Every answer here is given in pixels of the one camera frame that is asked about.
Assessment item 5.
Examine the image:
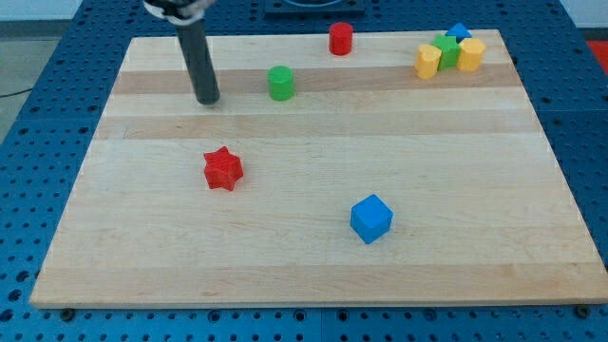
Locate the blue cube block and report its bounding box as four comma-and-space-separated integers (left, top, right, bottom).
350, 194, 393, 244

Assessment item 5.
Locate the red cylinder block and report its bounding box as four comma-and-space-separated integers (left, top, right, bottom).
329, 22, 353, 56

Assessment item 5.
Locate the blue triangle block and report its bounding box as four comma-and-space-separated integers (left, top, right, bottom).
445, 22, 472, 44

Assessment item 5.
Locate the black cable on floor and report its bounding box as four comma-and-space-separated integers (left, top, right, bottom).
0, 86, 32, 100

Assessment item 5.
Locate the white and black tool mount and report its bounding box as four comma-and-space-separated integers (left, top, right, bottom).
143, 0, 216, 26

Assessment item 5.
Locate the wooden board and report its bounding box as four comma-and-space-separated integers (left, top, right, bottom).
29, 29, 607, 309

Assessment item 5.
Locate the yellow heart block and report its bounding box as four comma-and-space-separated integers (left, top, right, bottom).
414, 44, 442, 80

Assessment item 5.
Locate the yellow hexagon block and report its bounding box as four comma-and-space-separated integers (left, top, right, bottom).
456, 38, 486, 72

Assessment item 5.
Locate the green star block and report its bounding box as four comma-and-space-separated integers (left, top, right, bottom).
431, 35, 461, 71

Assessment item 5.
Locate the green cylinder block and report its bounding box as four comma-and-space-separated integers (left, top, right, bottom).
267, 66, 295, 101

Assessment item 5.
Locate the red star block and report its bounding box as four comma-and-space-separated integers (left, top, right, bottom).
203, 146, 243, 191

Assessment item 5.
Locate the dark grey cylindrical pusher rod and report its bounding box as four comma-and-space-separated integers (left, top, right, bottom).
176, 21, 220, 105

